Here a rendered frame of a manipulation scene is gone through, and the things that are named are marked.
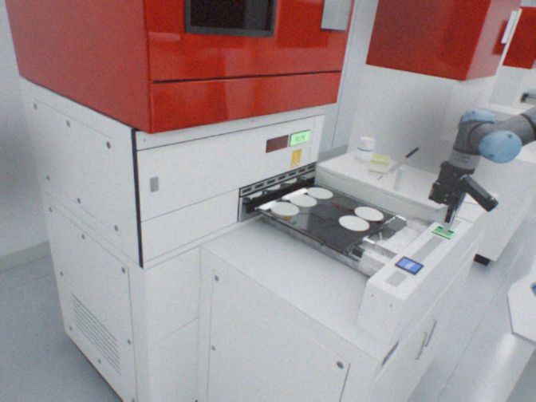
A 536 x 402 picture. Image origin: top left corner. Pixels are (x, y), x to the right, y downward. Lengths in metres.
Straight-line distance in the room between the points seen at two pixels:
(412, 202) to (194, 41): 0.91
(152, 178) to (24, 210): 1.67
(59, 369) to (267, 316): 1.18
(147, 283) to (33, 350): 1.09
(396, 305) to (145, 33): 0.79
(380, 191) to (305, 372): 0.71
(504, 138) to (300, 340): 0.70
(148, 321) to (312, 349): 0.51
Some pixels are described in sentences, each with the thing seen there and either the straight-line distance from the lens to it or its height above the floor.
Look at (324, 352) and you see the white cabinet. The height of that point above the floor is 0.74.
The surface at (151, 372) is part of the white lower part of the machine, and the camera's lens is 1.44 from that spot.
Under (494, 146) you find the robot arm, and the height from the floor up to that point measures 1.28.
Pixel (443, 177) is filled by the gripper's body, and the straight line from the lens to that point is 1.21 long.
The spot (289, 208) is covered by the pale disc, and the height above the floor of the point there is 0.90.
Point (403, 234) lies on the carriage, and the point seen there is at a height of 0.88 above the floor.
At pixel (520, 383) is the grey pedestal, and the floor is 0.53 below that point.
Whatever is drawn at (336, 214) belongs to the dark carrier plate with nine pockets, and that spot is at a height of 0.90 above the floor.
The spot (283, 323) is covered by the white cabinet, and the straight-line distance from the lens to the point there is 1.11.
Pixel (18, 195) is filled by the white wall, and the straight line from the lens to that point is 2.59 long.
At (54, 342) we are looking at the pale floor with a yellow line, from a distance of 2.20.
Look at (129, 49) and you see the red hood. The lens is 0.95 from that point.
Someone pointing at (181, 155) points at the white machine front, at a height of 1.13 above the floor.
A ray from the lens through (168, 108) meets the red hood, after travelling 0.95.
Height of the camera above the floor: 1.50
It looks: 26 degrees down
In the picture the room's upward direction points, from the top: 7 degrees clockwise
